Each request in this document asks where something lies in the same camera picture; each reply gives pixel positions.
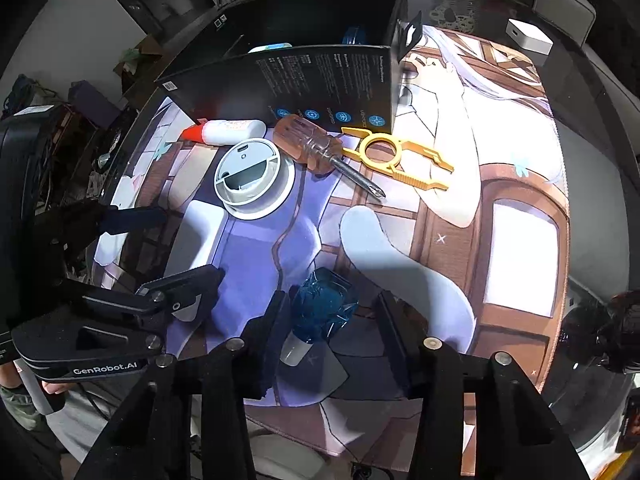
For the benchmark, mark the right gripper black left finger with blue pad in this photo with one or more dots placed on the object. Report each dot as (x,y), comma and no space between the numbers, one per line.
(148,437)

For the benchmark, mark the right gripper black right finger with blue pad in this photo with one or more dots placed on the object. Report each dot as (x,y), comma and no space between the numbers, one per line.
(516,434)

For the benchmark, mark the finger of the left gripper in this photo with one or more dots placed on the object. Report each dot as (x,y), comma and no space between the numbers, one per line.
(89,220)
(180,292)

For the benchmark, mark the round white smoke detector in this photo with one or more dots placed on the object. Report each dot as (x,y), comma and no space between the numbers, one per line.
(253,179)

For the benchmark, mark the blue crystal bottle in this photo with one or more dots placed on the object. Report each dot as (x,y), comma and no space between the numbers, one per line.
(354,36)
(321,307)

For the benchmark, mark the white tube with red cap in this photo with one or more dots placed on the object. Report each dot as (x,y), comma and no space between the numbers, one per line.
(221,132)

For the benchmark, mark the orange-handled screwdriver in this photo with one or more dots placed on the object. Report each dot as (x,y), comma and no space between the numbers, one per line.
(313,147)

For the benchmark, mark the yellow plastic tool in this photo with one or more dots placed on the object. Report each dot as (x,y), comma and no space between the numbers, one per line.
(391,168)

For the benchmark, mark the person's left hand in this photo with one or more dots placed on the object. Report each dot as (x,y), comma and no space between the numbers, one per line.
(13,387)

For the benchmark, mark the purple bag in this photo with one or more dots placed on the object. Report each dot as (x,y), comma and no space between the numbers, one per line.
(92,104)

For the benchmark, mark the brown cardboard box on floor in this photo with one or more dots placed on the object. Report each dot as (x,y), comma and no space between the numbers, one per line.
(136,69)

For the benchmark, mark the anime printed desk mat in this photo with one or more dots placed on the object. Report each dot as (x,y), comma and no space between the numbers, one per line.
(481,266)

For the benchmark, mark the green white tissue pack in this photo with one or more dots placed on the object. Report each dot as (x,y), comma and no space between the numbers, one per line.
(270,47)

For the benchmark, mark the black cardboard box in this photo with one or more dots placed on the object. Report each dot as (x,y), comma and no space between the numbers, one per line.
(319,78)

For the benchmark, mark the blue crystal bottle in box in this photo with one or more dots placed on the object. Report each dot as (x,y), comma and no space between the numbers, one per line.
(354,36)

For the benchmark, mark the grey sofa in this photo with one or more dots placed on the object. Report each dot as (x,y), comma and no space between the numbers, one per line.
(608,32)

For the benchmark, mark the small white charger cube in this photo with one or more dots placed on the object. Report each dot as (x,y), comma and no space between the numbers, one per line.
(536,44)

